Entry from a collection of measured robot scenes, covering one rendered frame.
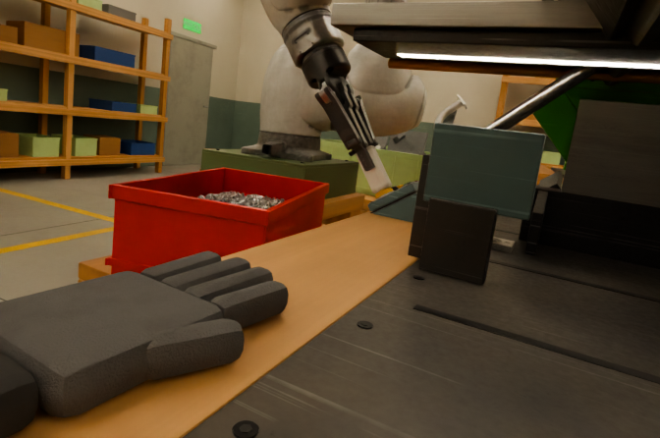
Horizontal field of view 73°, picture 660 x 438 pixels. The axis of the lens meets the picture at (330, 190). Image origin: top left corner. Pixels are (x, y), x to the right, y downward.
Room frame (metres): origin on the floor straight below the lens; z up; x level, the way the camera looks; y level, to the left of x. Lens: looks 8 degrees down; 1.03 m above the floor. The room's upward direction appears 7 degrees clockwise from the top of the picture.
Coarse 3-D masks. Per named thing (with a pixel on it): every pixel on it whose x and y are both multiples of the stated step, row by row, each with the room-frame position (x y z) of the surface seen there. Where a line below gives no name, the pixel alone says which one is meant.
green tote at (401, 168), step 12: (324, 144) 1.70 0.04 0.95; (336, 144) 1.67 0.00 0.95; (336, 156) 1.67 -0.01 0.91; (348, 156) 1.65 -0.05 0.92; (384, 156) 1.58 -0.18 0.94; (396, 156) 1.55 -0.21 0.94; (408, 156) 1.53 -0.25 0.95; (420, 156) 1.51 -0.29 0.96; (360, 168) 1.62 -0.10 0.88; (396, 168) 1.55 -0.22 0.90; (408, 168) 1.53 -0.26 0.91; (420, 168) 1.51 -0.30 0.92; (360, 180) 1.62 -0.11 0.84; (396, 180) 1.55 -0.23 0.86; (408, 180) 1.53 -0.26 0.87; (360, 192) 1.61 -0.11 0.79; (372, 192) 1.59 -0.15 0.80
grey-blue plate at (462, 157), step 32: (448, 128) 0.42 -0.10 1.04; (480, 128) 0.40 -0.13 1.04; (448, 160) 0.41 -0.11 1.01; (480, 160) 0.40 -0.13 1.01; (512, 160) 0.39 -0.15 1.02; (448, 192) 0.41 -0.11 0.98; (480, 192) 0.40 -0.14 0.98; (512, 192) 0.39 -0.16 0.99; (448, 224) 0.40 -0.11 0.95; (480, 224) 0.39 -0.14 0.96; (448, 256) 0.40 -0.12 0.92; (480, 256) 0.39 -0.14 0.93
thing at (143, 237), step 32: (128, 192) 0.54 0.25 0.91; (160, 192) 0.53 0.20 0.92; (192, 192) 0.73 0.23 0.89; (224, 192) 0.80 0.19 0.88; (256, 192) 0.82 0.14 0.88; (288, 192) 0.81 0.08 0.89; (320, 192) 0.74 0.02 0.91; (128, 224) 0.54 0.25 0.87; (160, 224) 0.53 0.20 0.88; (192, 224) 0.52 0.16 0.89; (224, 224) 0.51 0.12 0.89; (256, 224) 0.51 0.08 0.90; (288, 224) 0.59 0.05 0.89; (320, 224) 0.79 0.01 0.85; (128, 256) 0.54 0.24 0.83; (160, 256) 0.53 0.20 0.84
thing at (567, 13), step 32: (576, 0) 0.32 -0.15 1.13; (352, 32) 0.42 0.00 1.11; (384, 32) 0.39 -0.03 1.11; (416, 32) 0.38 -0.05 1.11; (448, 32) 0.36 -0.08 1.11; (480, 32) 0.35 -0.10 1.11; (512, 32) 0.34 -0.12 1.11; (544, 32) 0.33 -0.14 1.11; (576, 32) 0.33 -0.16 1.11; (416, 64) 0.52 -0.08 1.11; (448, 64) 0.50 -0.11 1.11; (480, 64) 0.49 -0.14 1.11; (512, 64) 0.48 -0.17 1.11; (544, 64) 0.40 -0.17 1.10; (576, 64) 0.38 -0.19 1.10; (608, 64) 0.36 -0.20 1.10; (640, 64) 0.35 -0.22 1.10
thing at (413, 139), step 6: (408, 132) 1.85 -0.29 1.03; (414, 132) 1.84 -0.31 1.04; (420, 132) 1.83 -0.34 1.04; (390, 138) 1.86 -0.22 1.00; (408, 138) 1.83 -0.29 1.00; (414, 138) 1.82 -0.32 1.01; (420, 138) 1.81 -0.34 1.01; (426, 138) 1.81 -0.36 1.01; (390, 144) 1.85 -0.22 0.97; (396, 144) 1.84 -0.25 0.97; (402, 144) 1.83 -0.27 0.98; (408, 144) 1.82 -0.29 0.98; (414, 144) 1.81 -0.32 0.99; (420, 144) 1.80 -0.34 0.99; (396, 150) 1.83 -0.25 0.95; (402, 150) 1.82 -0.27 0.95; (420, 150) 1.79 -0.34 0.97
